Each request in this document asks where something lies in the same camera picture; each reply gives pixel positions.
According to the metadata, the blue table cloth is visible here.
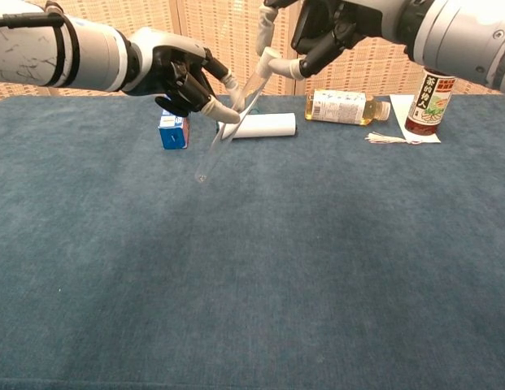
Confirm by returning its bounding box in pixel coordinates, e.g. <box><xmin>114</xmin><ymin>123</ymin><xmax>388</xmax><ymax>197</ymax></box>
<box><xmin>0</xmin><ymin>94</ymin><xmax>505</xmax><ymax>390</ymax></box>

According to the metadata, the white paper bookmark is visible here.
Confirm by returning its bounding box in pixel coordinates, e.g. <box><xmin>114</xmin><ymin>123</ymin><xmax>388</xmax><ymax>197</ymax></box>
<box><xmin>389</xmin><ymin>93</ymin><xmax>442</xmax><ymax>145</ymax></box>

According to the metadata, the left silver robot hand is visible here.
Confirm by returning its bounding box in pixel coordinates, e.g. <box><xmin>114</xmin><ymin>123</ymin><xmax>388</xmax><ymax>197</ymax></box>
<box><xmin>128</xmin><ymin>27</ymin><xmax>245</xmax><ymax>124</ymax></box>

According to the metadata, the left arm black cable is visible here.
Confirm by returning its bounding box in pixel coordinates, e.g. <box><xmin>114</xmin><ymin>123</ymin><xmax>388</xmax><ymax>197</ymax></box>
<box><xmin>0</xmin><ymin>11</ymin><xmax>66</xmax><ymax>29</ymax></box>

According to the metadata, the blue toothpaste box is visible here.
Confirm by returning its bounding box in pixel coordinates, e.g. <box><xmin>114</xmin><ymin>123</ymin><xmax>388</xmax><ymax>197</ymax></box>
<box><xmin>157</xmin><ymin>106</ymin><xmax>191</xmax><ymax>150</ymax></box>

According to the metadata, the white rubber stopper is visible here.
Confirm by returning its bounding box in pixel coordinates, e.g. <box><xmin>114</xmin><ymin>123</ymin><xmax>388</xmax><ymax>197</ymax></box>
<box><xmin>258</xmin><ymin>46</ymin><xmax>281</xmax><ymax>74</ymax></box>

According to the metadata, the dark tea bottle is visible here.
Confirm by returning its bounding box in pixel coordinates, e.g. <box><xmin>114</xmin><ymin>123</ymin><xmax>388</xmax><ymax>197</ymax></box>
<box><xmin>404</xmin><ymin>68</ymin><xmax>458</xmax><ymax>137</ymax></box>

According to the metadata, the pink white tassel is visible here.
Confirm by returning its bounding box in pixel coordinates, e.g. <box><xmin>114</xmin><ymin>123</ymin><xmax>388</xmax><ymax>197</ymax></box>
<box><xmin>364</xmin><ymin>132</ymin><xmax>423</xmax><ymax>146</ymax></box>

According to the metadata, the green handled lint roller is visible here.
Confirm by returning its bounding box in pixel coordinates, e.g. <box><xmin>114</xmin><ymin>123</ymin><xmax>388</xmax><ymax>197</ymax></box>
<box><xmin>214</xmin><ymin>103</ymin><xmax>298</xmax><ymax>141</ymax></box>

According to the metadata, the yellow tea bottle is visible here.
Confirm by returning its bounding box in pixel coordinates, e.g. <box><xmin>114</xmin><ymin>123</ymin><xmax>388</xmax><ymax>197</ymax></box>
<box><xmin>304</xmin><ymin>89</ymin><xmax>392</xmax><ymax>127</ymax></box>

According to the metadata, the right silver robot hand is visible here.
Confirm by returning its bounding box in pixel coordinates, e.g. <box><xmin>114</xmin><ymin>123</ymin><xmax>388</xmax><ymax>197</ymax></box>
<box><xmin>255</xmin><ymin>0</ymin><xmax>403</xmax><ymax>80</ymax></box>

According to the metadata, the clear glass test tube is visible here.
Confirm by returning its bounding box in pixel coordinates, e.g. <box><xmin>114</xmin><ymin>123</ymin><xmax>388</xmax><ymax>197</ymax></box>
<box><xmin>194</xmin><ymin>68</ymin><xmax>266</xmax><ymax>184</ymax></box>

